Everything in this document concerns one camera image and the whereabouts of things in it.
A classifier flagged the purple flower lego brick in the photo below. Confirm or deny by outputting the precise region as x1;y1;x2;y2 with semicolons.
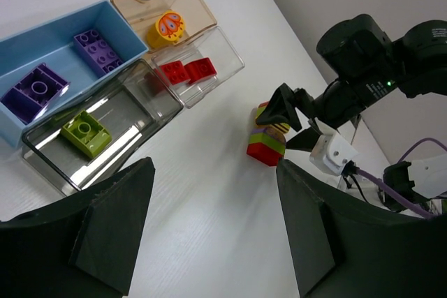
1;63;70;124

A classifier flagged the clear container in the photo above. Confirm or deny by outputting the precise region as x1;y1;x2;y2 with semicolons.
143;26;245;108

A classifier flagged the red green striped lego stack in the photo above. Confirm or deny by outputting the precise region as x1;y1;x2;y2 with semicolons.
247;126;286;167

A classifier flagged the red rounded lego brick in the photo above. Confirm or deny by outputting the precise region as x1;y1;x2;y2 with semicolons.
161;61;189;85

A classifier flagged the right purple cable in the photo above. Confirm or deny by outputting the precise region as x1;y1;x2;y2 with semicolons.
351;137;447;222

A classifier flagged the striped burger lego stack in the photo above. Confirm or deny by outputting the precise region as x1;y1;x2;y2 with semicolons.
254;101;291;135

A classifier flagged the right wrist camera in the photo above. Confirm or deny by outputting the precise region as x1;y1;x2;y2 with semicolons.
309;131;359;176

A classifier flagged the red curved lego brick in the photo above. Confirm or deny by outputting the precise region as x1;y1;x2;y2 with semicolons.
184;57;217;84

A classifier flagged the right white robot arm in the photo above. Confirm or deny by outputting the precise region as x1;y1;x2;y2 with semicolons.
256;14;446;182

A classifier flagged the green lego brick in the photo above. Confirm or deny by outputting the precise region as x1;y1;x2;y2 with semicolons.
60;110;112;160

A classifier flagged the blue container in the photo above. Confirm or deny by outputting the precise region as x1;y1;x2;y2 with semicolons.
1;0;148;148

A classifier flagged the orange translucent container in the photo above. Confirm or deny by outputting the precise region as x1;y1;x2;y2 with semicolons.
110;0;217;54

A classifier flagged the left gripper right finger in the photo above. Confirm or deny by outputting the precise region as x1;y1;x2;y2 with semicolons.
276;159;446;297

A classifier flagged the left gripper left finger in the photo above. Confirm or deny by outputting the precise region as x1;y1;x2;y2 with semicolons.
1;157;155;297

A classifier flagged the smoky grey container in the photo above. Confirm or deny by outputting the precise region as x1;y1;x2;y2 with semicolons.
22;60;183;195

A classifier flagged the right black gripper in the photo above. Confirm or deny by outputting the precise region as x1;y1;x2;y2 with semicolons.
256;83;367;151

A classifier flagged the yellow rounded lego brick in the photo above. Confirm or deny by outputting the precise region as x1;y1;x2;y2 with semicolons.
146;10;185;49

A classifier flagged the purple rounded lego brick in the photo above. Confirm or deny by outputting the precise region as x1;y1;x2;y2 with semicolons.
73;29;123;78

